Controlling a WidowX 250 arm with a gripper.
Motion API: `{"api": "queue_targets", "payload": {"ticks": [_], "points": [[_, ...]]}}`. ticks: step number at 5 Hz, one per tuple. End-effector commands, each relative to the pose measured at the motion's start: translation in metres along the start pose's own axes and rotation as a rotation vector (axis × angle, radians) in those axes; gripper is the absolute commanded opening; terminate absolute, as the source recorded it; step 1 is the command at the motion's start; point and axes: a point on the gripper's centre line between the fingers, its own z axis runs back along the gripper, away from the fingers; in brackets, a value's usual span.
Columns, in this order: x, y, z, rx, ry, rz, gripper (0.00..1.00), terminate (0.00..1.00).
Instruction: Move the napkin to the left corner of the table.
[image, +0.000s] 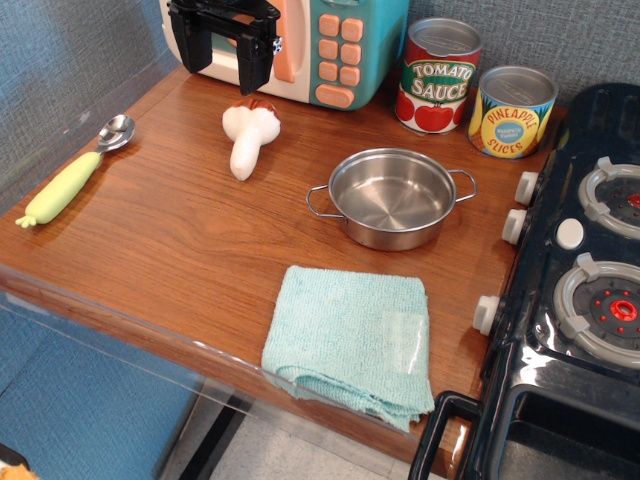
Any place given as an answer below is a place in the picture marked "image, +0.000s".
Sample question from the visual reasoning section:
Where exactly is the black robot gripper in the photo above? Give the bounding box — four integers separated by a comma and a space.
167, 1, 281, 96

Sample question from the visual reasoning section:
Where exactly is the plush white brown mushroom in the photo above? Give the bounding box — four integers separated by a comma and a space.
222, 99, 281, 181

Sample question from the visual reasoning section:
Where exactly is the small stainless steel pot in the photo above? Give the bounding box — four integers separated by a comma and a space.
306, 148, 478, 252

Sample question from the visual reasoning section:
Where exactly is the light teal napkin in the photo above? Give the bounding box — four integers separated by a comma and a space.
262, 266, 434, 431

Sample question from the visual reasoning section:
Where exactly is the orange object at corner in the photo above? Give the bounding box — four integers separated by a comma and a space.
0, 444, 39, 480

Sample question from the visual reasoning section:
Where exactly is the teal toy microwave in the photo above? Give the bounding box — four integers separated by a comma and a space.
158, 0, 410, 112

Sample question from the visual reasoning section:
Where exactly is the tomato sauce can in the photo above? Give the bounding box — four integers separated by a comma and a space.
395, 17, 483, 133

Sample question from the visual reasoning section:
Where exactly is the pineapple slices can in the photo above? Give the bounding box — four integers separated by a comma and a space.
468, 65, 558, 159

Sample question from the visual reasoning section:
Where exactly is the black toy stove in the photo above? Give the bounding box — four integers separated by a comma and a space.
410, 83, 639, 479

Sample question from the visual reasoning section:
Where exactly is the spoon with green handle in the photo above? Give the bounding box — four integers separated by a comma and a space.
15, 114, 135, 229

